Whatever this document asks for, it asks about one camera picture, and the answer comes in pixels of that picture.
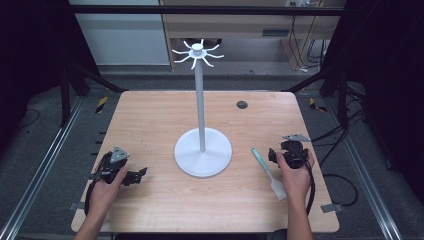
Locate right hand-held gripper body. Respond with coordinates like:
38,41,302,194
279,133,312,170

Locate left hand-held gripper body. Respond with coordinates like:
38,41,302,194
89,145,134,186

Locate teal handled white spatula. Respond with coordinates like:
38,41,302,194
250,146,288,202

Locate white hook rack stand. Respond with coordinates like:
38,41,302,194
171,38,233,179

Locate person's right hand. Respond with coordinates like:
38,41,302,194
275,149,316,208

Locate person's left hand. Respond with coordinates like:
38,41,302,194
87,164,130,218

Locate yellow black hazard tape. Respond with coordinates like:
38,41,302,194
308,97,328,114
95,96,110,114

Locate white cabinet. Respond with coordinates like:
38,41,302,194
68,0,171,67

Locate dark curtain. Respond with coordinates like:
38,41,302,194
0,0,101,154
321,0,424,204

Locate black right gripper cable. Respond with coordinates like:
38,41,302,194
293,149,317,216

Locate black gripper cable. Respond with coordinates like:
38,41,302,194
293,149,317,216
83,175,103,217

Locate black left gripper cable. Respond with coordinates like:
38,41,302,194
83,175,103,217

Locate black floor cable bundle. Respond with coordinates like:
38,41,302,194
311,84,368,168

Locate black looped floor cable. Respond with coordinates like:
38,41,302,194
321,172,360,208

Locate black metal frame stand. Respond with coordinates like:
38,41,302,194
285,68,350,130
59,63,128,128

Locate aluminium floor rail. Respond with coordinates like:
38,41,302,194
323,97,405,240
0,95,86,240

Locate hanging desk cables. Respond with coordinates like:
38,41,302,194
288,15,332,73

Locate black horizontal frame bar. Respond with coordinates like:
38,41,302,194
68,4,348,17

